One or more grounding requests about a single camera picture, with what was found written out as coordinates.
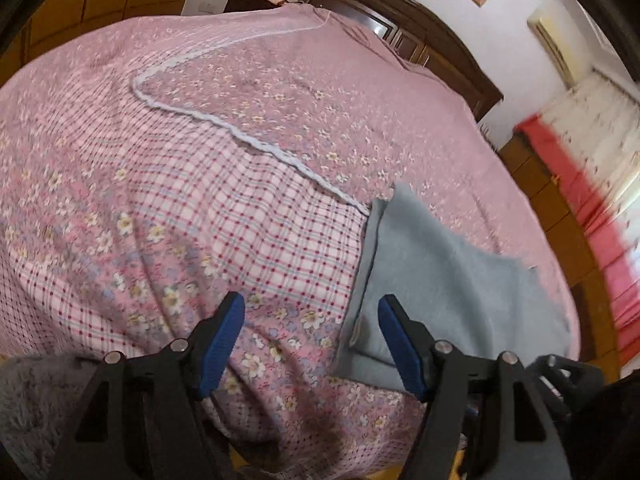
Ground dark wooden headboard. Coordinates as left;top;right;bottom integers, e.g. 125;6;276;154
304;0;503;120

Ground pink floral bed cover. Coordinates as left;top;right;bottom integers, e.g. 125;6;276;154
1;4;580;479

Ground grey fleece pants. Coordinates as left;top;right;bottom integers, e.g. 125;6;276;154
331;184;578;391

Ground grey fluffy rug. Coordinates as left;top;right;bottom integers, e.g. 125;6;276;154
1;354;99;479

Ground wall air conditioner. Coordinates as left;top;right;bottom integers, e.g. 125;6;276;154
527;9;592;88

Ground floral curtain with red band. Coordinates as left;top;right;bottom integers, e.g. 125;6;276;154
514;70;639;366

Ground wooden side cabinet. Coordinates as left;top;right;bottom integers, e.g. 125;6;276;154
499;132;620;382

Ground wooden wardrobe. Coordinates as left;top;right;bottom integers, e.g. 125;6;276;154
1;0;186;82

